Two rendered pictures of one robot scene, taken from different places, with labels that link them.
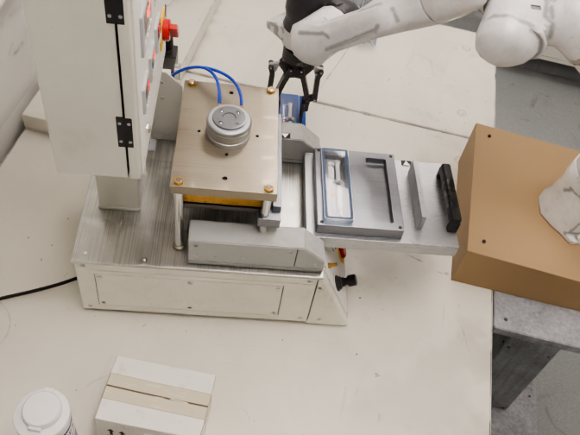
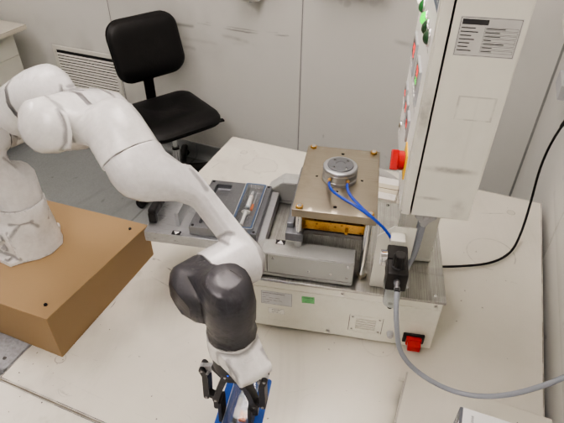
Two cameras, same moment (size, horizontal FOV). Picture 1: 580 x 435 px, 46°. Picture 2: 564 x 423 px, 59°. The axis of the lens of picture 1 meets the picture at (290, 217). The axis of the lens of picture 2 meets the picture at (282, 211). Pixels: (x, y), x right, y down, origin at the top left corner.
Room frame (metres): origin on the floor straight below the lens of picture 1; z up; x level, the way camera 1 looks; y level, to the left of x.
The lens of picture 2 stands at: (1.81, 0.31, 1.76)
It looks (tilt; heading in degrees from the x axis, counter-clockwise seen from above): 38 degrees down; 198
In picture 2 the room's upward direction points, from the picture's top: 1 degrees clockwise
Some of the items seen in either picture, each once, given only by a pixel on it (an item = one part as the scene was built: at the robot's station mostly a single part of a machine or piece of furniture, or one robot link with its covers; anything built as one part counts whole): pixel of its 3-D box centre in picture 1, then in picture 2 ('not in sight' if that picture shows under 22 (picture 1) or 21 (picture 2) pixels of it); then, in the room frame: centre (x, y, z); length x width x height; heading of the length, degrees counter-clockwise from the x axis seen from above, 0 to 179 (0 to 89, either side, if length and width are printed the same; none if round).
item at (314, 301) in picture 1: (224, 221); (327, 268); (0.89, 0.13, 0.84); 0.53 x 0.37 x 0.17; 99
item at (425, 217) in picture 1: (379, 197); (215, 210); (0.92, -0.17, 0.97); 0.30 x 0.22 x 0.08; 99
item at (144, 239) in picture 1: (205, 198); (347, 239); (0.86, 0.17, 0.93); 0.46 x 0.35 x 0.01; 99
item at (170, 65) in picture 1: (169, 74); (391, 272); (1.07, 0.30, 1.05); 0.15 x 0.05 x 0.15; 9
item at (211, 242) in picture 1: (257, 246); (314, 190); (0.74, 0.05, 0.97); 0.25 x 0.05 x 0.07; 99
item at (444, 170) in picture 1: (449, 196); (162, 198); (0.94, -0.30, 0.99); 0.15 x 0.02 x 0.04; 9
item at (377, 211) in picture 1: (356, 191); (232, 208); (0.91, -0.12, 0.98); 0.20 x 0.17 x 0.03; 9
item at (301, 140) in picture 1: (264, 140); (295, 260); (1.02, 0.08, 0.97); 0.26 x 0.05 x 0.07; 99
